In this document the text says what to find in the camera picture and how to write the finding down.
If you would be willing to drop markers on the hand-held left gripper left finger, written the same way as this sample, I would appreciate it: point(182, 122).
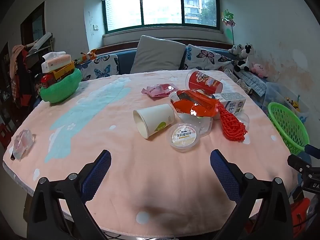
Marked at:
point(97, 175)

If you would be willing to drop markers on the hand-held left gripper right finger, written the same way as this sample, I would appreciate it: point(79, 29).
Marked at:
point(225, 175)

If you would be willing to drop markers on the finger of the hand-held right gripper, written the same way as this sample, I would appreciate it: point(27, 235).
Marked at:
point(300, 163)
point(312, 151)

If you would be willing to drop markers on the green plastic basket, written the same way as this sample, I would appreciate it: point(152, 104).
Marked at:
point(287, 127)

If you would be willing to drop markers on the red mesh net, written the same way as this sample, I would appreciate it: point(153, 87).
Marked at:
point(232, 127)

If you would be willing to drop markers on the clear plastic tray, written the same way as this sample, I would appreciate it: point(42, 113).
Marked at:
point(203, 125)

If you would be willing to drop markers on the clear jelly cup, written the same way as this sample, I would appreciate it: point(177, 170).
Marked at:
point(183, 136)

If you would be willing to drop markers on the grey milk carton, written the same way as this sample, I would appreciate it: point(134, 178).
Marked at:
point(232, 102)

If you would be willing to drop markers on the red snack wrapper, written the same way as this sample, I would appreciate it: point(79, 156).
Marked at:
point(197, 102)

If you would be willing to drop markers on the white paper cup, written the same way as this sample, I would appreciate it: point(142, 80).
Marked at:
point(155, 117)

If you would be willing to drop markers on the clear cup with red label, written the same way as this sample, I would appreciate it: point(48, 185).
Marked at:
point(205, 81)

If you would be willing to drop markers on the pink snack packet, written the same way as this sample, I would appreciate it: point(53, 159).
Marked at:
point(160, 90)

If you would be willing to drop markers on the red appliance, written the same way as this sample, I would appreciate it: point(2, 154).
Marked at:
point(298, 212)

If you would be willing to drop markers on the yellow toy vehicle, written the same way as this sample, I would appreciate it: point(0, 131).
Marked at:
point(292, 102)

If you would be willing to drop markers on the clear plastic storage box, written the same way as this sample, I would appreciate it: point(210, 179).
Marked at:
point(277, 92)

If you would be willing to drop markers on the crumpled clear plastic wrap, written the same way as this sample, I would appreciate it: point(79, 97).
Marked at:
point(22, 142)

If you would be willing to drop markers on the beige patterned cloth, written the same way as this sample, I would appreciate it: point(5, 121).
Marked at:
point(243, 88)

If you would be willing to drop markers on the black and white patterned mat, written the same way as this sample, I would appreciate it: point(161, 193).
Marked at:
point(253, 82)

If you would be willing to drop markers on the green plush basket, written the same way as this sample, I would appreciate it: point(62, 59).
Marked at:
point(62, 91)

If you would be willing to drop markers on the pink plush toy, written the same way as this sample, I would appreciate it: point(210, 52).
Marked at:
point(260, 68)

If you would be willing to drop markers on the butterfly print pillow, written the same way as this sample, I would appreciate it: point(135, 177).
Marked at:
point(100, 67)
point(202, 56)

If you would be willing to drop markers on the yellow and red toy truck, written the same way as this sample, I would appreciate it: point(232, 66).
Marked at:
point(62, 71)

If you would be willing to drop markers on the black and white cow plush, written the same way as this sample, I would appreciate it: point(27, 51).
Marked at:
point(246, 52)

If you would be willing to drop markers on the pink and white tissue box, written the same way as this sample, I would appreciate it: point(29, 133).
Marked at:
point(58, 61)

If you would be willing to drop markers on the orange fox plush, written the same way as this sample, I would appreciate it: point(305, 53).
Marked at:
point(90, 55)

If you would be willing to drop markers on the grey plush toy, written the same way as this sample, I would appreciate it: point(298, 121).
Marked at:
point(236, 48)

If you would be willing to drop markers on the hanging clothes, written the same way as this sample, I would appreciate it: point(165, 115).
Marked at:
point(17, 75)

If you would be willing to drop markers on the grey pillow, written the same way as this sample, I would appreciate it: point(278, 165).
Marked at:
point(157, 55)

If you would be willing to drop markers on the metal rack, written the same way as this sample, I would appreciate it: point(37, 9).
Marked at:
point(40, 45)

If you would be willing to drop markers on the colourful pinwheel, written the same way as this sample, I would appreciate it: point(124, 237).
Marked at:
point(228, 18)

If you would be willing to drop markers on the dark wooden door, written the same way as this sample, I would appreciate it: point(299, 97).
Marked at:
point(37, 25)

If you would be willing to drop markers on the green wall sticker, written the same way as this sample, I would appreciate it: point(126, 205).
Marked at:
point(228, 32)

